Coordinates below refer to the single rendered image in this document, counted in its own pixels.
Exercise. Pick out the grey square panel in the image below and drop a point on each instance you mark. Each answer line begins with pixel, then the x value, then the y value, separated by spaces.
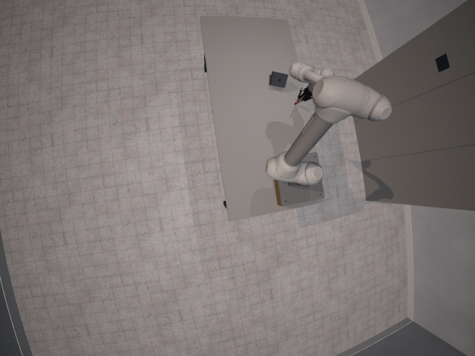
pixel 278 79

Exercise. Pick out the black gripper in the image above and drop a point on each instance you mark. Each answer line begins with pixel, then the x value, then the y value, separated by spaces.
pixel 305 98

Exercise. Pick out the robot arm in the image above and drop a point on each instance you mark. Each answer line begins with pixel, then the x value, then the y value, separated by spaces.
pixel 336 98

